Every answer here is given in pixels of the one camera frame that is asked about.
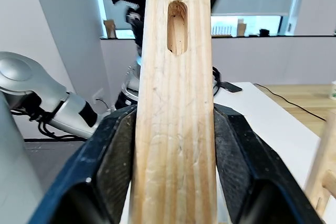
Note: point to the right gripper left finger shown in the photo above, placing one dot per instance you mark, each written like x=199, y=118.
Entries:
x=107, y=155

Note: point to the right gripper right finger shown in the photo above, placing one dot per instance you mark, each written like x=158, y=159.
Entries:
x=244, y=161

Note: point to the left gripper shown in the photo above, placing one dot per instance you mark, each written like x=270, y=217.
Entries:
x=135, y=27

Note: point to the wooden leg with slot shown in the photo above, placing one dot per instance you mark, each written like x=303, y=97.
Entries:
x=173, y=134

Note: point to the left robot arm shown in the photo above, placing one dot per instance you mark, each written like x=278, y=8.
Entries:
x=21, y=74

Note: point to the wooden cross bar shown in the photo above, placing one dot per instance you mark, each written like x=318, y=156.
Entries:
x=330, y=180

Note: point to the robot body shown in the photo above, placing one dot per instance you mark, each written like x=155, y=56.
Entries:
x=15, y=171

